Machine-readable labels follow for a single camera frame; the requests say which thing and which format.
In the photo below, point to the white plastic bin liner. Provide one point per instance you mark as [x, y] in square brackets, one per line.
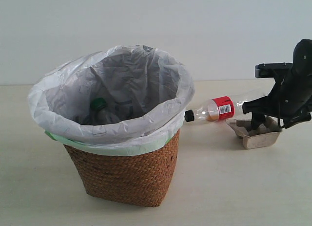
[147, 88]

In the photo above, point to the woven brown wicker basket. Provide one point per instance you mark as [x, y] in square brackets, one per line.
[141, 180]

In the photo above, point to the clear bottle green label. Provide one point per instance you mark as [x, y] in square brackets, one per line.
[100, 114]

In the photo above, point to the grey cardboard pulp tray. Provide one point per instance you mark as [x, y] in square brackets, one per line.
[264, 136]

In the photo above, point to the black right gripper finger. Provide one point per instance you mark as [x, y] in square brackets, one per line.
[257, 120]

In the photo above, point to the clear bottle red label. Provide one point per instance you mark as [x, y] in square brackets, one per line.
[222, 108]

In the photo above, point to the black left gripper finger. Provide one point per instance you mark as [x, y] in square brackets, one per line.
[264, 106]

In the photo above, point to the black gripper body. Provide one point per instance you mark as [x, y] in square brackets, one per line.
[293, 85]

